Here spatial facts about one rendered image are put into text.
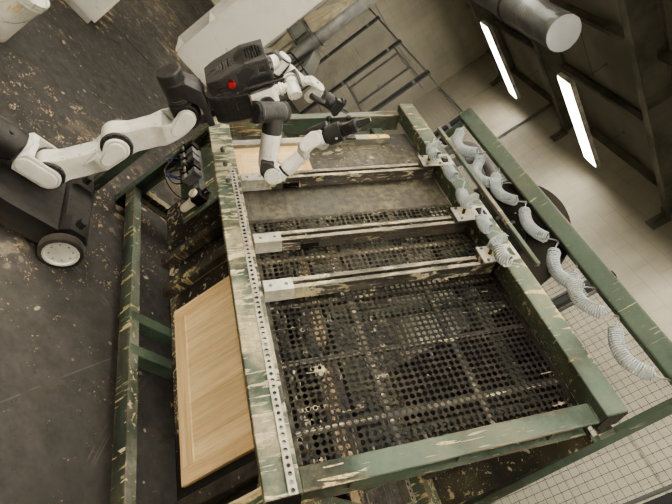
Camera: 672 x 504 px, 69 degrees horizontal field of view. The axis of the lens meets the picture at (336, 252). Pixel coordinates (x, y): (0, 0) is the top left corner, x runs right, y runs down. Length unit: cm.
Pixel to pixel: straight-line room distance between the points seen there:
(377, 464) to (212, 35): 551
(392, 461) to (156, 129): 172
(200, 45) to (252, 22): 68
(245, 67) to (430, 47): 976
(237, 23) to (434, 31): 623
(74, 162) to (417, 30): 976
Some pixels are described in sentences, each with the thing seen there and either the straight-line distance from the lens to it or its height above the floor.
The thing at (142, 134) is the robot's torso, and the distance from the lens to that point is 247.
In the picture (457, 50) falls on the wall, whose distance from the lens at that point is 1212.
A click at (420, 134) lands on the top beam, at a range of 307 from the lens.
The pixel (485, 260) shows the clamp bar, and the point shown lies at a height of 173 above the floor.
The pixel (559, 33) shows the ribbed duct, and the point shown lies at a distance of 510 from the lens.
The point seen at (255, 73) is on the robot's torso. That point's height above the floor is 134.
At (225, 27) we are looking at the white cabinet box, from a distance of 642.
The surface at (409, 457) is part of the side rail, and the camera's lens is 175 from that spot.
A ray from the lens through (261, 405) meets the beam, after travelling 177.
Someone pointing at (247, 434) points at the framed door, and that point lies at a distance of 208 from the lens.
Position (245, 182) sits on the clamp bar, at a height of 94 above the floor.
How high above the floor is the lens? 173
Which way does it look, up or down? 14 degrees down
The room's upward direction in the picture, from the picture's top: 58 degrees clockwise
